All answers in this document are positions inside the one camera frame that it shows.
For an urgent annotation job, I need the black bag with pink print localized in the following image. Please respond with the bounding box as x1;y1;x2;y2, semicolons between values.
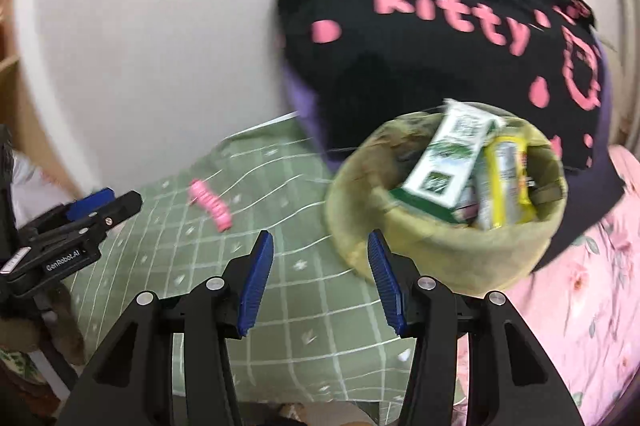
274;0;627;268

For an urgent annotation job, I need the green checked tablecloth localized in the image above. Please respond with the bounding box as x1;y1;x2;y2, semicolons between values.
65;110;417;407

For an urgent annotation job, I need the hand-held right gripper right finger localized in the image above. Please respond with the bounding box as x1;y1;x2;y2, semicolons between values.
367;229;586;426

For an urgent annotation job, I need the yellow bordered snack wrapper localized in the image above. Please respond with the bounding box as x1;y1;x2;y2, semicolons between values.
474;133;537;230

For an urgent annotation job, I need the green white carton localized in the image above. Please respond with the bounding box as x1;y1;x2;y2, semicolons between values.
389;99;507;223

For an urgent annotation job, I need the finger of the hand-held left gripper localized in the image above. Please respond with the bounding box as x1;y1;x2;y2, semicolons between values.
22;190;144;249
64;187;117;222

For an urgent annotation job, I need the pink floral bedding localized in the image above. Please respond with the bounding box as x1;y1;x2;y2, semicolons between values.
462;145;640;414

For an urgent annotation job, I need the pink ridged wrapper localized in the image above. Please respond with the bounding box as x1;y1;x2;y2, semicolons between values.
187;179;234;235

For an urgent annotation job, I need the large white plastic bag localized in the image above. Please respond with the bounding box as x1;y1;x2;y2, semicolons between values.
10;153;78;229

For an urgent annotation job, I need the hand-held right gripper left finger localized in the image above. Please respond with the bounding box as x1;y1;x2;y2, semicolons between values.
57;229;275;426

